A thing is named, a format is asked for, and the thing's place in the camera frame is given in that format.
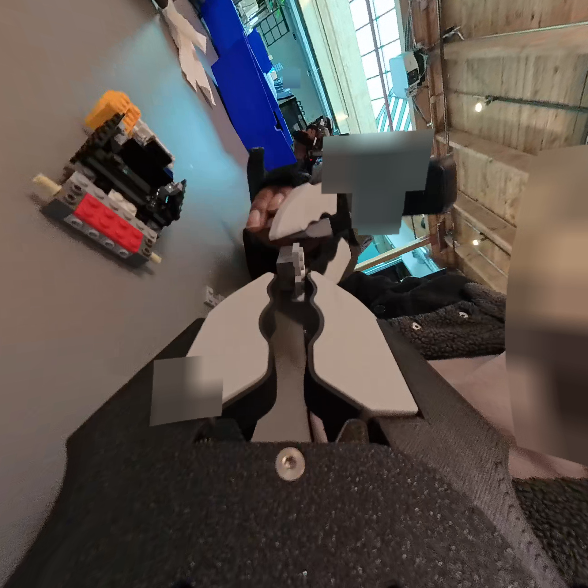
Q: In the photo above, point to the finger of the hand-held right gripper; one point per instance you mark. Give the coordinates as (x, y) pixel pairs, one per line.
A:
(342, 262)
(296, 213)

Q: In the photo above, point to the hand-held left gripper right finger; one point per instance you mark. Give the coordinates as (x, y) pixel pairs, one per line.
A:
(363, 363)

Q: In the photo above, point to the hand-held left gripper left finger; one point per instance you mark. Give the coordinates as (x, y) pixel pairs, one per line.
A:
(234, 330)

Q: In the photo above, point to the white square brick plate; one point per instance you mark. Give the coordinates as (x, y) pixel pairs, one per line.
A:
(301, 266)

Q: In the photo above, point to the toy brick car model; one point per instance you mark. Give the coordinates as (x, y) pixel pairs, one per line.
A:
(110, 220)

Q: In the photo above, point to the person's right hand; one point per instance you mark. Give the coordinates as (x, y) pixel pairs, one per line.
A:
(266, 206)

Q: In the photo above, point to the person's dark fleece jacket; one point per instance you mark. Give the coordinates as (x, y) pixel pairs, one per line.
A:
(450, 321)

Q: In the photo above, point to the white ceiling device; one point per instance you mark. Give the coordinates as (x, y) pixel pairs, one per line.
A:
(406, 73)

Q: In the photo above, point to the blue plastic bin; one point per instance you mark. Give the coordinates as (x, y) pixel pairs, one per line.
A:
(248, 92)

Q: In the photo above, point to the torn white paper bag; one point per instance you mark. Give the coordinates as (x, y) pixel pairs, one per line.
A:
(190, 50)

